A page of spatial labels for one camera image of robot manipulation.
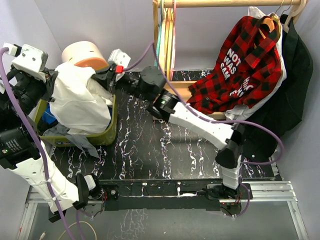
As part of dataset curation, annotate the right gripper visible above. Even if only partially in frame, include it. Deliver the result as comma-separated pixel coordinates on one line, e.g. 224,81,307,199
88,67,152,104

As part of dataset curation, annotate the white shirt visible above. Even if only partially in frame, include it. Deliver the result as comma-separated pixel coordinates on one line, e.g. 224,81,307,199
49,62,114,135

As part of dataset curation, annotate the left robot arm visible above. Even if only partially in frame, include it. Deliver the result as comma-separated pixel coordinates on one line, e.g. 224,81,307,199
0,66,104,223

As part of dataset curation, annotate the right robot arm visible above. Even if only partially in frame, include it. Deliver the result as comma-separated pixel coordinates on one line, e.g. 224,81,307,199
92,65,243,199

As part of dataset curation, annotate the pink hanger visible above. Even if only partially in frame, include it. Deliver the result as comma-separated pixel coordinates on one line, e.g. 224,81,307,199
169,0,177,81

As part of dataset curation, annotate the yellow hanger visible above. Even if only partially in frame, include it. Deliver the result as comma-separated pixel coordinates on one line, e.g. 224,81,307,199
159,8,174,81

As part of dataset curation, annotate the red plaid shirt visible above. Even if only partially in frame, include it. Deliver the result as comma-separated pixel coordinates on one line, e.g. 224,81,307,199
187,16,282,114

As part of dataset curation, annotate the orange wooden hanger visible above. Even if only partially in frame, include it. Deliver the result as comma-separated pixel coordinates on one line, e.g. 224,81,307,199
253,14,282,50

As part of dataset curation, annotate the cream wooden hanger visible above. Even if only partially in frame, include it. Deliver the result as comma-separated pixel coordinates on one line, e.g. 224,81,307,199
283,0,308,33

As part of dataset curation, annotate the round pastel drawer cabinet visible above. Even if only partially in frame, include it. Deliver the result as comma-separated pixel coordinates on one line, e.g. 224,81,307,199
61,41,108,70

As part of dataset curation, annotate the blue garment in basket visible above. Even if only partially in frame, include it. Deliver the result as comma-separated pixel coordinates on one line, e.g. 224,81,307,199
41,103,58,125

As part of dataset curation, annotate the grey garment in basket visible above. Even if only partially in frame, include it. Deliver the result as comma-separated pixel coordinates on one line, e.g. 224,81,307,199
43,123,99,158

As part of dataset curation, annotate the olive green laundry basket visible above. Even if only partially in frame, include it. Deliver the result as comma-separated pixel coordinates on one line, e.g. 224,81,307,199
33,94,118,147

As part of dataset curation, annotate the black garment on rack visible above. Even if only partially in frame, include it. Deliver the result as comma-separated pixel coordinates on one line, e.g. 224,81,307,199
243,21,313,162

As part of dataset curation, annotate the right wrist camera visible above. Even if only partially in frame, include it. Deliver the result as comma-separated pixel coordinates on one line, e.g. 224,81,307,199
107,48,131,74

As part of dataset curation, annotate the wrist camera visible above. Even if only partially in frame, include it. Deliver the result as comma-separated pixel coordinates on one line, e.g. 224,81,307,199
3,42,49,83
107,48,131,74

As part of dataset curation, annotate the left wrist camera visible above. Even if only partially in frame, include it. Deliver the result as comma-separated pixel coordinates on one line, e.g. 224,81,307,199
3,42,49,83

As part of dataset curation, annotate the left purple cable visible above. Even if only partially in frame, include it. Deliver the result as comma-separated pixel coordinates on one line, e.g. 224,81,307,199
0,46,93,240

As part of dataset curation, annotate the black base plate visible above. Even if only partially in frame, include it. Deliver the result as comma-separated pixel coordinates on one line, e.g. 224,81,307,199
99,178,253,214

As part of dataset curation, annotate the beige cable on floor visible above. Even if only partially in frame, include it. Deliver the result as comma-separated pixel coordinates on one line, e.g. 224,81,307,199
38,220,98,240

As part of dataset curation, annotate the aluminium frame rail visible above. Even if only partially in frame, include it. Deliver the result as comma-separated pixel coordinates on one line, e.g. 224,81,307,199
16,162,310,240

